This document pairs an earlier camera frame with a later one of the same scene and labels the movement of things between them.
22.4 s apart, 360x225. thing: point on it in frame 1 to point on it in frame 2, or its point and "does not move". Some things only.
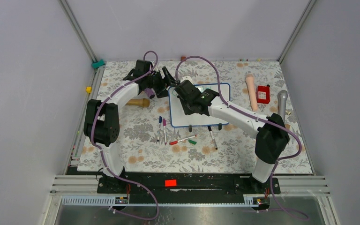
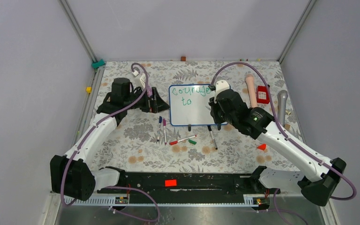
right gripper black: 187,110 to 214,106
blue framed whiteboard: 177,117 does not move
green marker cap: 192,142 does not move
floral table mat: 147,144 does not move
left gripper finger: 172,81 to 158,103
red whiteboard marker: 173,142 does not move
